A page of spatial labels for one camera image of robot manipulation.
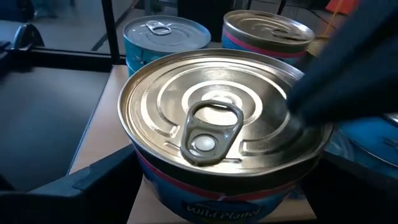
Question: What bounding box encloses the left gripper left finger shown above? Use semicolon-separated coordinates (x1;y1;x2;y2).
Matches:
0;144;144;224

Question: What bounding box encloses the pale gold tin can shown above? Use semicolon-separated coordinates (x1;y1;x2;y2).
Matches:
117;48;334;224

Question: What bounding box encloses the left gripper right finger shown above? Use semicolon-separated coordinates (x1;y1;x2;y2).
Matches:
302;151;398;224

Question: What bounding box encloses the orange cloth panel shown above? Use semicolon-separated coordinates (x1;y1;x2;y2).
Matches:
325;0;361;15

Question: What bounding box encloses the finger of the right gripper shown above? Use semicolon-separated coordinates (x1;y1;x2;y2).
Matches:
286;0;398;126

